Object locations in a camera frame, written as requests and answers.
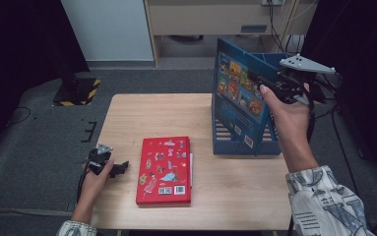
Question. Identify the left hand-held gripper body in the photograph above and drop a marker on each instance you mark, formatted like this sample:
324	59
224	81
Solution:
99	157

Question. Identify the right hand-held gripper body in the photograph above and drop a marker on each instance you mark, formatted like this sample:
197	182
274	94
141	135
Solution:
294	82

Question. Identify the blue picture book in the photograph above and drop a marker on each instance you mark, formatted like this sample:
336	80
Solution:
238	108

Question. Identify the red picture book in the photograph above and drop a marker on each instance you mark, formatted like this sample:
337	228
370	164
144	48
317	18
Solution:
163	170

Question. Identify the blue plastic file rack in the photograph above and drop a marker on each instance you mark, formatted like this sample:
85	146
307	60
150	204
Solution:
228	149

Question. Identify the person's left hand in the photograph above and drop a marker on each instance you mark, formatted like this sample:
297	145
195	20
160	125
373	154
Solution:
92	188

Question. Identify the person's right hand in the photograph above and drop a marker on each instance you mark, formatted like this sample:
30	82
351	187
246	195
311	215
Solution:
291	124

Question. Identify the black floor tape marks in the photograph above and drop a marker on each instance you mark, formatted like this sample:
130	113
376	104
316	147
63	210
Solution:
91	131

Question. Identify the white power socket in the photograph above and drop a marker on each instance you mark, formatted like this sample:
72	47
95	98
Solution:
271	2

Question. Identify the black curtain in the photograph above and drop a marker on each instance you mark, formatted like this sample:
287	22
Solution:
366	49
12	49

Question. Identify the beige wooden desk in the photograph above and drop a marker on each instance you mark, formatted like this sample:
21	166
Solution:
202	19

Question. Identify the dark flat object under desk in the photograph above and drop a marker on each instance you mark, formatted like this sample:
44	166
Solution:
186	38

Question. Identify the white cabinet panel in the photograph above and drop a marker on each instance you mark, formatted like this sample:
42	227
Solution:
110	29

